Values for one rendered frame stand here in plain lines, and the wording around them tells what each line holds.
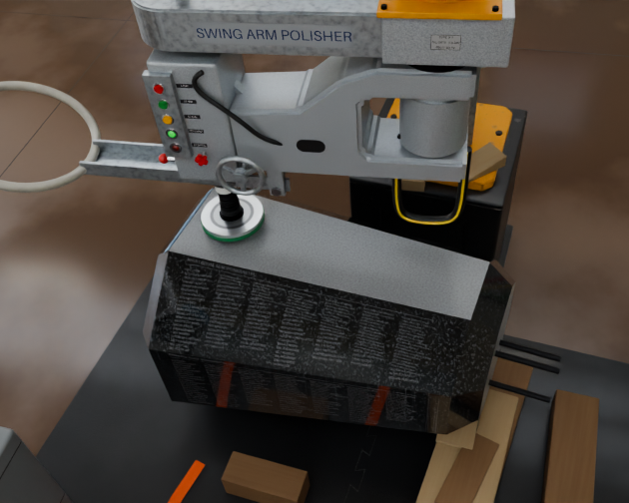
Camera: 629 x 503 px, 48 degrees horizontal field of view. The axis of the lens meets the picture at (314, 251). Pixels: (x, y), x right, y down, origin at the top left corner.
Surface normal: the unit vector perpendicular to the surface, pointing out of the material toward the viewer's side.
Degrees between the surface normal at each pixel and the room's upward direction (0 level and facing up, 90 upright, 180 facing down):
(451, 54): 90
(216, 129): 90
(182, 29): 90
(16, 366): 0
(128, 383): 0
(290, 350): 45
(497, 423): 0
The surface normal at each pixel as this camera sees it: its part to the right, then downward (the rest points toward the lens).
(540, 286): -0.07, -0.67
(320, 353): -0.29, 0.04
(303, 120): -0.17, 0.74
